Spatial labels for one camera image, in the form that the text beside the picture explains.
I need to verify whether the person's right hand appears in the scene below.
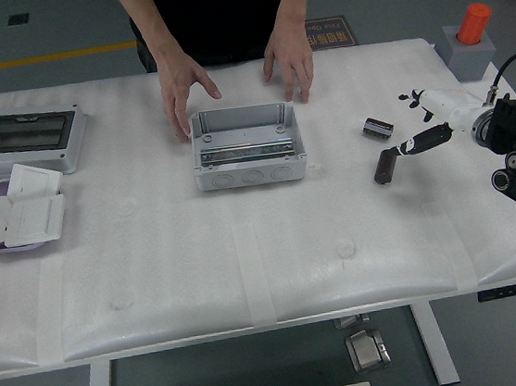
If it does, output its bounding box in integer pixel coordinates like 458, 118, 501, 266
156, 48, 228, 146

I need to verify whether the person's left hand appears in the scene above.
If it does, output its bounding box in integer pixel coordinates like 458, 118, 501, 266
258, 28, 320, 108

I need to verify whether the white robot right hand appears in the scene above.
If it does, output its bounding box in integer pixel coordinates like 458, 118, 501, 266
385, 80, 491, 160

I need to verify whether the dark brown cylindrical battery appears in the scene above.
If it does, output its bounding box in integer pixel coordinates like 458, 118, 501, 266
360, 115, 396, 143
371, 145, 401, 188

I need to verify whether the grey junction box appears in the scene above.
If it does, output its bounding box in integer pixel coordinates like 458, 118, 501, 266
185, 99, 309, 193

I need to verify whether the grey box with clear cover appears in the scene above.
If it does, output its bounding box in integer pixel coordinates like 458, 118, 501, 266
0, 97, 94, 182

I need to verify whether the grey block holder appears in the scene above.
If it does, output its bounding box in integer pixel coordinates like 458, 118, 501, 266
441, 19, 501, 84

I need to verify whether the brown floor sign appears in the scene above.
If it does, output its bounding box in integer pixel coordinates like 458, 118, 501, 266
302, 14, 359, 53

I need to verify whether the person's torso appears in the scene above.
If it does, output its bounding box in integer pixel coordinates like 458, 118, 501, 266
126, 0, 300, 76

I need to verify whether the orange cylinder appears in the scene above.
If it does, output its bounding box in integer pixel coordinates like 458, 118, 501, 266
452, 2, 497, 47

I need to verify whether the white tape strip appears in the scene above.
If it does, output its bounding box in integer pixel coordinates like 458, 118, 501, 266
420, 196, 480, 295

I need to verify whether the white foam mat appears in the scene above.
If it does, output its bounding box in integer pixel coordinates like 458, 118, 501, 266
0, 27, 516, 372

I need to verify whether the white switch panel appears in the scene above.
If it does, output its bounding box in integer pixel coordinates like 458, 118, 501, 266
4, 157, 66, 203
0, 193, 71, 249

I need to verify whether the small metal bracket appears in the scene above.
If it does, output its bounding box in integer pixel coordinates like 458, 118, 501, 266
332, 313, 371, 330

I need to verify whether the large metal bracket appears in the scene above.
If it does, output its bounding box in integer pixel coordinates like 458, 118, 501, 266
343, 326, 394, 375

